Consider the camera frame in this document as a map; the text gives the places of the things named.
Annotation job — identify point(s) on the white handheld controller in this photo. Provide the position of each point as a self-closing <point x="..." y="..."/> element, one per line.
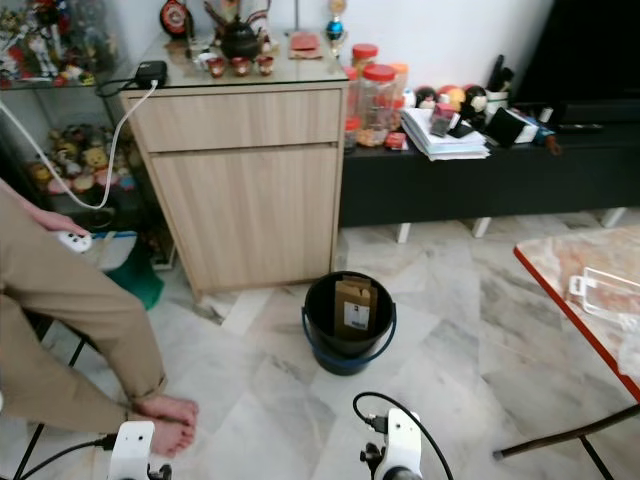
<point x="74" y="241"/>

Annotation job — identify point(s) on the person's left hand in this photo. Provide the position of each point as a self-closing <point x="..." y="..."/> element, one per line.
<point x="60" y="222"/>

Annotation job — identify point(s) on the brown paper package with label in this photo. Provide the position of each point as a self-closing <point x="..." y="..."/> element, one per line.
<point x="356" y="305"/>

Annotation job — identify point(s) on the person in khaki trousers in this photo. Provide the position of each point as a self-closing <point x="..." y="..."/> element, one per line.
<point x="60" y="330"/>

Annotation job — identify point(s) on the green plastic container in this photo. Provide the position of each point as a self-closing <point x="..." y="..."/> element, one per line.
<point x="140" y="275"/>

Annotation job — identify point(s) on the marble pattern folding table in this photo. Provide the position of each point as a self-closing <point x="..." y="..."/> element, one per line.
<point x="560" y="260"/>

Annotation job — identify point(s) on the light wooden cabinet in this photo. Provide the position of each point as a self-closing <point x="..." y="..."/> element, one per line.
<point x="250" y="195"/>

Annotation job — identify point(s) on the clear plastic packaging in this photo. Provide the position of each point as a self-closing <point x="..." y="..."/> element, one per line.
<point x="610" y="295"/>

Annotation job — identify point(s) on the black television bench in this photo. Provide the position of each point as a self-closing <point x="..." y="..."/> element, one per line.
<point x="490" y="185"/>

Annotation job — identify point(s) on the yellow bear plush toy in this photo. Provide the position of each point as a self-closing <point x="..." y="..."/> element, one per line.
<point x="97" y="160"/>

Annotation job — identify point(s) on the small red tin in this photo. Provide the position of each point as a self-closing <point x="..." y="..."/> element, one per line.
<point x="396" y="141"/>

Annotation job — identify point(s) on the stack of white papers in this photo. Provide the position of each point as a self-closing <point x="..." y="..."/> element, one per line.
<point x="450" y="148"/>

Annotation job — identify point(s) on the large red-lid plastic jar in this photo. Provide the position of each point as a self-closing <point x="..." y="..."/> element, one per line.
<point x="378" y="105"/>

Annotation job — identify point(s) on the black and white box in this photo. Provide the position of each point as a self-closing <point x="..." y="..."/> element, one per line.
<point x="515" y="127"/>

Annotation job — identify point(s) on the black haired round doll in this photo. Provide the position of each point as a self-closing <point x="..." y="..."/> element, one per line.
<point x="475" y="100"/>
<point x="426" y="97"/>

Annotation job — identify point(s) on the red yellow round doll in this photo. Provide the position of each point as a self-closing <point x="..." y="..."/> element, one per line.
<point x="451" y="97"/>

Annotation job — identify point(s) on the orange-lid plastic jar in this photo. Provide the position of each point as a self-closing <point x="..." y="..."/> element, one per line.
<point x="402" y="78"/>

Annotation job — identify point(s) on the white pen cup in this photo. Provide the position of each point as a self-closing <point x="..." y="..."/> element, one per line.
<point x="498" y="98"/>

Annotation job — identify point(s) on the glass display shelf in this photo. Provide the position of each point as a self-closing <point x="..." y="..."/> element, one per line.
<point x="20" y="105"/>

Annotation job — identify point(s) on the black power adapter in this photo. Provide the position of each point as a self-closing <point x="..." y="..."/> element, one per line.
<point x="151" y="74"/>

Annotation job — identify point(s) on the small red-lid plastic jar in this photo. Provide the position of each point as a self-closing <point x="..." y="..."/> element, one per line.
<point x="364" y="58"/>

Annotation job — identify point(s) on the small red teacup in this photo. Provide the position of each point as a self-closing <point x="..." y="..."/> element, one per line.
<point x="216" y="66"/>
<point x="265" y="65"/>
<point x="240" y="66"/>

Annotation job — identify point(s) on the red square tray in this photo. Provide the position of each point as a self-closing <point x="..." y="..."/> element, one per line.
<point x="306" y="43"/>

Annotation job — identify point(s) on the trophy with blue ball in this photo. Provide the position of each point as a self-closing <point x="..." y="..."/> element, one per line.
<point x="337" y="28"/>

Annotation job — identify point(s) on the black teapot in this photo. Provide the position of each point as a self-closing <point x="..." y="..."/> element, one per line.
<point x="242" y="40"/>

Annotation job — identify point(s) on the robot model figurines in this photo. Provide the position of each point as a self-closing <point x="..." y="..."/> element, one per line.
<point x="50" y="40"/>

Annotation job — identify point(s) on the red round ornament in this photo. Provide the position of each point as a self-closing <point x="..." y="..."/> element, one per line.
<point x="175" y="18"/>

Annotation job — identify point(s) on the black television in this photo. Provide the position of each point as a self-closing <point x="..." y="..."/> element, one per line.
<point x="580" y="50"/>

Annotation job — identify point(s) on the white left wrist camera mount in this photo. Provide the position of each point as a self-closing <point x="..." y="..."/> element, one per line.
<point x="132" y="450"/>

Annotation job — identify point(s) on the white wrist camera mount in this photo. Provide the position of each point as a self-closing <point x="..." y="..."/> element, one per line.
<point x="132" y="450"/>
<point x="402" y="440"/>

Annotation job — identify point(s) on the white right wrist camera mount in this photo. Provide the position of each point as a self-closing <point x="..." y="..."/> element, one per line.
<point x="402" y="440"/>

